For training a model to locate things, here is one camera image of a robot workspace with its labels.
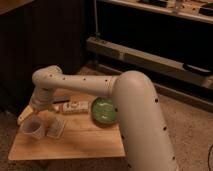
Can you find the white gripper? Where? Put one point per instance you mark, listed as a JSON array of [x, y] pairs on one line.
[[40, 100]]

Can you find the clear plastic packet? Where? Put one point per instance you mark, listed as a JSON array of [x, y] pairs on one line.
[[56, 128]]

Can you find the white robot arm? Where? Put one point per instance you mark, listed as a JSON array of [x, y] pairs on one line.
[[144, 131]]

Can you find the background shelf with items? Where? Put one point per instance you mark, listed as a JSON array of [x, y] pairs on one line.
[[187, 9]]

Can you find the wooden table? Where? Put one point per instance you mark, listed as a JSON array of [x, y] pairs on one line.
[[80, 139]]

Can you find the long metal bench rail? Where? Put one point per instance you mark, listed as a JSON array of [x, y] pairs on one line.
[[164, 68]]

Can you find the green ceramic bowl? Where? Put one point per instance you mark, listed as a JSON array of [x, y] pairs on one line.
[[103, 111]]

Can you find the white ceramic cup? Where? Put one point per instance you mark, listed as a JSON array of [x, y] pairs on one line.
[[33, 127]]

